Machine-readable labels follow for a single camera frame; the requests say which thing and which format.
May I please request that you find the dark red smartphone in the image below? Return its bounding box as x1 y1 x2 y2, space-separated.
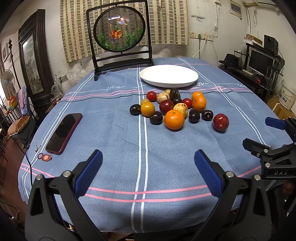
46 113 83 155

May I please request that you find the striped beige curtain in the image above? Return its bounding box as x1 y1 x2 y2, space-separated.
60 0 189 63

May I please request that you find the white oval plate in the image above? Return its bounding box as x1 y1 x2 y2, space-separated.
139 64 199 88

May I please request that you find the computer monitor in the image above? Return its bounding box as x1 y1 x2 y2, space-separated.
247 48 275 78

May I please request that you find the dark red plum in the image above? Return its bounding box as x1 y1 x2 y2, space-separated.
159 99 174 114

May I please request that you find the white bucket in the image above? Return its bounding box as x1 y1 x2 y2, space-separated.
278 80 295 110

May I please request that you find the cardboard box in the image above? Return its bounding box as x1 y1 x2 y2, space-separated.
267 95 295 120

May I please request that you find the small yellow green longan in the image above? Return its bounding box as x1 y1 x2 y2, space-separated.
140 98 149 105

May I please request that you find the red keychain charm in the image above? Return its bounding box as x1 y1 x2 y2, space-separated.
37 153 52 162

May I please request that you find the red cherry tomato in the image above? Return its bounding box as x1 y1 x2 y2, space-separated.
182 98 193 109
146 91 157 102

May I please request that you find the wall power strip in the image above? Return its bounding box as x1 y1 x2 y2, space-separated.
189 31 213 42

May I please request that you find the white kettle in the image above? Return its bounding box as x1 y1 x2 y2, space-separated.
51 75 73 96

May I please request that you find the beige potato fruit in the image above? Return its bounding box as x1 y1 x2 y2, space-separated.
157 92 170 103

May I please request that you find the dark wrinkled passion fruit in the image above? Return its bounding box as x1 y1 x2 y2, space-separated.
170 88 181 101

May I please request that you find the blue striped tablecloth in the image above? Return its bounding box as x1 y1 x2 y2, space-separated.
18 58 291 232

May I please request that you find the black hat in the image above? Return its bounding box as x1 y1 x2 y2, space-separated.
218 53 239 67

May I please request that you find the standing fan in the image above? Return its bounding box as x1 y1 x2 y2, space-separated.
1 69 17 100

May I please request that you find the round goldfish screen stand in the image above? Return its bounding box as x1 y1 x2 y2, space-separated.
86 1 154 81

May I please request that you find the black speaker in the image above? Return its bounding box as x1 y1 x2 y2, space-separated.
264 35 278 55

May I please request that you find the small dark cherry centre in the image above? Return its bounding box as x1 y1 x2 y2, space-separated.
173 97 183 105

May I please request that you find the large front orange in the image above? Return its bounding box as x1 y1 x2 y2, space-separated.
164 109 185 131

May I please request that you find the yellow orange small tomato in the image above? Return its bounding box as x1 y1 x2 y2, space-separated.
140 101 155 117

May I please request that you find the orange mandarin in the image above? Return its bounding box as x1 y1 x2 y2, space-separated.
191 91 204 100
192 95 207 112

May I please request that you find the spotted yellow pear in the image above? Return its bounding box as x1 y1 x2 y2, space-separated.
173 102 188 118

